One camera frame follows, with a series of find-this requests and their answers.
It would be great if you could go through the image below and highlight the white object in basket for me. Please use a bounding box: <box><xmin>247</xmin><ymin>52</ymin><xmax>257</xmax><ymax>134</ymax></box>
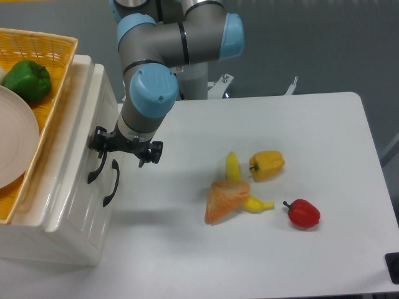
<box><xmin>0</xmin><ymin>67</ymin><xmax>7</xmax><ymax>83</ymax></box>

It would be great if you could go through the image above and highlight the black object at edge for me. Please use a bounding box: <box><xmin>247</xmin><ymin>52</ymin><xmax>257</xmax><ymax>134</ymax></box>
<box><xmin>385</xmin><ymin>252</ymin><xmax>399</xmax><ymax>285</ymax></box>

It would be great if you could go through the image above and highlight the red toy bell pepper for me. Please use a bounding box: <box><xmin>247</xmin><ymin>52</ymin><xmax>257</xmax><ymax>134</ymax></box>
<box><xmin>283</xmin><ymin>199</ymin><xmax>320</xmax><ymax>229</ymax></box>

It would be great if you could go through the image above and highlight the yellow woven basket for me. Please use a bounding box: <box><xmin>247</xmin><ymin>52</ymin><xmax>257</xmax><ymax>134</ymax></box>
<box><xmin>1</xmin><ymin>28</ymin><xmax>79</xmax><ymax>225</ymax></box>

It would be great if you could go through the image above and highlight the white drawer cabinet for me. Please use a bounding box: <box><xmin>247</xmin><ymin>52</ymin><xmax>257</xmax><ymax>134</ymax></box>
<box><xmin>0</xmin><ymin>55</ymin><xmax>124</xmax><ymax>267</ymax></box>

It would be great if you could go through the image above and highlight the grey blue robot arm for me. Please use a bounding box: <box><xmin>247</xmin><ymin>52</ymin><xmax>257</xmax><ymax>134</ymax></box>
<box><xmin>89</xmin><ymin>1</ymin><xmax>244</xmax><ymax>164</ymax></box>

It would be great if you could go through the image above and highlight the orange toy sandwich slice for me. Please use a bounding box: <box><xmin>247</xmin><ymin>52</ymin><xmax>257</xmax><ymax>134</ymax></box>
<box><xmin>204</xmin><ymin>180</ymin><xmax>250</xmax><ymax>224</ymax></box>

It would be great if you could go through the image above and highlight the beige plate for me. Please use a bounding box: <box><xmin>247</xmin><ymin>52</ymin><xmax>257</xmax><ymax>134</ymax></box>
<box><xmin>1</xmin><ymin>87</ymin><xmax>39</xmax><ymax>187</ymax></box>

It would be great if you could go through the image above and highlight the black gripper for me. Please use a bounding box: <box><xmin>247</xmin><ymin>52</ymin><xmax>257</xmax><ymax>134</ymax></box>
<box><xmin>88</xmin><ymin>126</ymin><xmax>163</xmax><ymax>168</ymax></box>

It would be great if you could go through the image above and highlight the yellow toy bell pepper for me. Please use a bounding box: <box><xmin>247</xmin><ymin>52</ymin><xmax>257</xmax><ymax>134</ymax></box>
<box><xmin>249</xmin><ymin>151</ymin><xmax>285</xmax><ymax>182</ymax></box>

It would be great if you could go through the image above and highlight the yellow toy banana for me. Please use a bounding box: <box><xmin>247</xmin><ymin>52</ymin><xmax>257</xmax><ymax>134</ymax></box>
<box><xmin>226</xmin><ymin>152</ymin><xmax>274</xmax><ymax>213</ymax></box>

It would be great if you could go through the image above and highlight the green toy bell pepper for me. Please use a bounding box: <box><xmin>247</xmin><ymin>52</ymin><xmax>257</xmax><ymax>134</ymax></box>
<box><xmin>1</xmin><ymin>60</ymin><xmax>52</xmax><ymax>103</ymax></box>

